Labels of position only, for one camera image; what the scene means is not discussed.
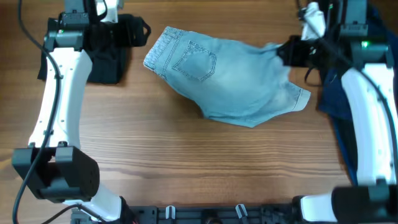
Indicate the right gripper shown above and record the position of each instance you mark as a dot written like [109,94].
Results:
[290,50]

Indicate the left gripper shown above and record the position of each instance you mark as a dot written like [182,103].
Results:
[129,30]

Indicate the light blue denim shorts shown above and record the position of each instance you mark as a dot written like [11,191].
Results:
[232,82]

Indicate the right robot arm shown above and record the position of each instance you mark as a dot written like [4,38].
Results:
[336,38]

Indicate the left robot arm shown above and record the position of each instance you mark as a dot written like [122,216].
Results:
[53,166]

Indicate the folded black garment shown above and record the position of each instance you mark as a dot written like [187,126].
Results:
[108,65]

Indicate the dark blue garment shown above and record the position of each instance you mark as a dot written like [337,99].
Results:
[334,103]

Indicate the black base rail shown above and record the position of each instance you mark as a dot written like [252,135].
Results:
[238,214]

